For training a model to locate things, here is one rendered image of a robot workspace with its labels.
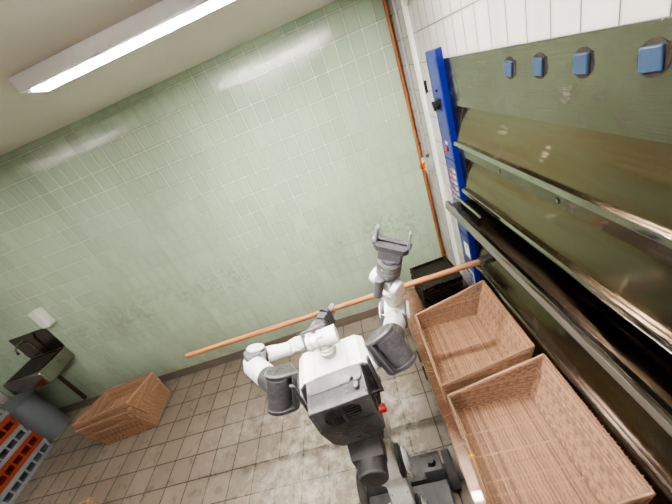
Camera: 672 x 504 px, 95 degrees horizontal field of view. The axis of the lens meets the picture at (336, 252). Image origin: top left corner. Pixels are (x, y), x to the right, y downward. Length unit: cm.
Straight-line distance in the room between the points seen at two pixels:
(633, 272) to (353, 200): 201
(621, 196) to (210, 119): 239
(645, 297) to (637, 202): 25
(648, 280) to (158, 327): 366
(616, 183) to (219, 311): 314
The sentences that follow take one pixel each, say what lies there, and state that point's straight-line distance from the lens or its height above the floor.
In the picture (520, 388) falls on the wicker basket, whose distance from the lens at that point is 189.
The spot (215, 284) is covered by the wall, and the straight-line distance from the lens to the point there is 322.
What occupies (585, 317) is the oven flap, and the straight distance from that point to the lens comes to 115.
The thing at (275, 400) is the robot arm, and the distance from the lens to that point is 123.
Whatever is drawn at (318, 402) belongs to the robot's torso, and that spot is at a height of 140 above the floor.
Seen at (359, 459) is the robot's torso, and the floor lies 103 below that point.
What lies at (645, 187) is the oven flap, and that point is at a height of 179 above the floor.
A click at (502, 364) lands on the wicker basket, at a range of 180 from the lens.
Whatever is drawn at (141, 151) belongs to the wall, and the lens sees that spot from 290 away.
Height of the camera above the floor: 222
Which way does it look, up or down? 28 degrees down
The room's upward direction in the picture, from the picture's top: 23 degrees counter-clockwise
